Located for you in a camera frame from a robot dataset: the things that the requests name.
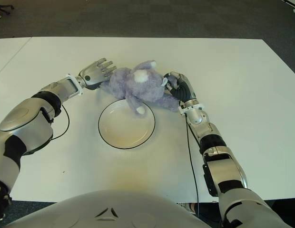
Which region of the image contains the purple plush bunny doll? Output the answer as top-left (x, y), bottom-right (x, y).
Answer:
top-left (98, 60), bottom-right (181, 116)

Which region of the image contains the silver robot torso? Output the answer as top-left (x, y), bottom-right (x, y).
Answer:
top-left (4, 190), bottom-right (224, 228)

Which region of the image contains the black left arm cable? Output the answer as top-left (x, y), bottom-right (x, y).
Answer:
top-left (51, 104), bottom-right (70, 141)

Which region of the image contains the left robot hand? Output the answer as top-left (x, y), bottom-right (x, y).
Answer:
top-left (77, 57), bottom-right (118, 91)

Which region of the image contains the white plate black rim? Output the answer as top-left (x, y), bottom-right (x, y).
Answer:
top-left (98, 99), bottom-right (156, 150)

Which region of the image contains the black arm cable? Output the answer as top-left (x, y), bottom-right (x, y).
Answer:
top-left (185, 114), bottom-right (201, 216)
top-left (51, 104), bottom-right (70, 141)

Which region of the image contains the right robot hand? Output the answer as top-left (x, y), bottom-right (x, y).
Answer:
top-left (163, 70), bottom-right (197, 104)

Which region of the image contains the black office chair base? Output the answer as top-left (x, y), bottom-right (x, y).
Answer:
top-left (0, 4), bottom-right (15, 16)

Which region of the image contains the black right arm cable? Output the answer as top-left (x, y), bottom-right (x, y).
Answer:
top-left (185, 114), bottom-right (201, 216)

